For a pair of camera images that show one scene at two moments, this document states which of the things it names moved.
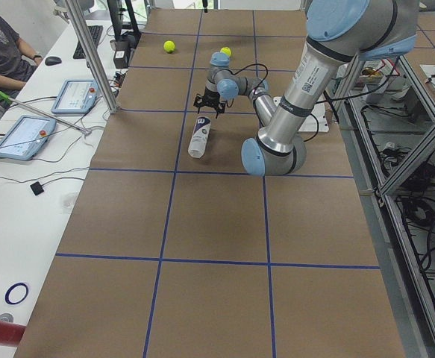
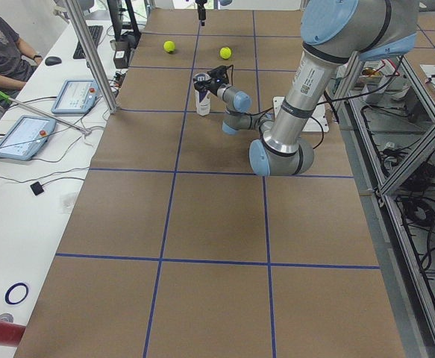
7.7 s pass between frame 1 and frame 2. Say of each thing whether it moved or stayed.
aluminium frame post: stayed
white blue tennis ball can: moved
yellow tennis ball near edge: stayed
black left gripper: moved
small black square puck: stayed
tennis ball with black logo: stayed
